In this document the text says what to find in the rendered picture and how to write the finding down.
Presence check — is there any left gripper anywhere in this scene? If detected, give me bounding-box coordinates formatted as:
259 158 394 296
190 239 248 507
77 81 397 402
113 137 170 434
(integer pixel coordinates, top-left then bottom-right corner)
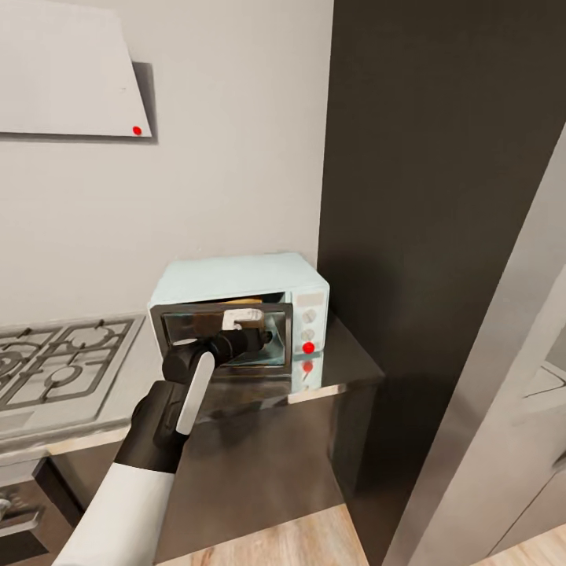
217 328 276 359

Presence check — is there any microwave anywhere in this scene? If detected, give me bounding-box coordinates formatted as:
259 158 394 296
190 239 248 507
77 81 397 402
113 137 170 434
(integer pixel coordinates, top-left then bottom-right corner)
145 252 330 376

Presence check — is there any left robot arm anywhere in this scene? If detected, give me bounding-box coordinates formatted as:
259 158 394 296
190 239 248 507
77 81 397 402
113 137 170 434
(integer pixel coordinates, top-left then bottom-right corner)
52 308 276 566

